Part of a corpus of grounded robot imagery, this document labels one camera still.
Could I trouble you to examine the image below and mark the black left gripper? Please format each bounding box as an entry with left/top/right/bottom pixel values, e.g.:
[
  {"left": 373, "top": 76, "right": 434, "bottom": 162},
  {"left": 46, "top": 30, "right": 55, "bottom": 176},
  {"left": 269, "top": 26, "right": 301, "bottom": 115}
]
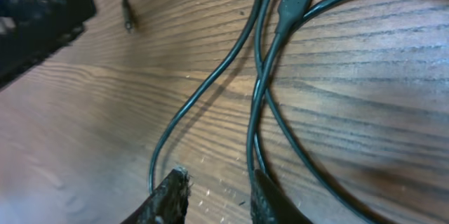
[{"left": 1, "top": 0, "right": 96, "bottom": 89}]

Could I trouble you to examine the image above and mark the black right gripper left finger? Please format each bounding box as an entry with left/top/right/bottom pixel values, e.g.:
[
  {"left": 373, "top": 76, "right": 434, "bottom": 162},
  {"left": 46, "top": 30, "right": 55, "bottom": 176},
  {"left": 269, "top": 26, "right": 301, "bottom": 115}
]
[{"left": 121, "top": 166, "right": 190, "bottom": 224}]

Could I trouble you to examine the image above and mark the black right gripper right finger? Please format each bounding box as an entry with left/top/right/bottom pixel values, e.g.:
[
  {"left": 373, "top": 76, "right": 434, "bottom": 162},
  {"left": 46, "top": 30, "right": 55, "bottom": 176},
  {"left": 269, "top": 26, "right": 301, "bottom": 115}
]
[{"left": 250, "top": 169, "right": 312, "bottom": 224}]

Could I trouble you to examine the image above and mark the black usb cable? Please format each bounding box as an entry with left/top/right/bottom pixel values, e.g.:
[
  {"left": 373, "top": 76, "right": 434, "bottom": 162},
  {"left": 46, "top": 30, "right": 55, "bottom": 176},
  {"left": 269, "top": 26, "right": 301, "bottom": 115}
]
[
  {"left": 121, "top": 0, "right": 267, "bottom": 195},
  {"left": 245, "top": 0, "right": 449, "bottom": 224}
]

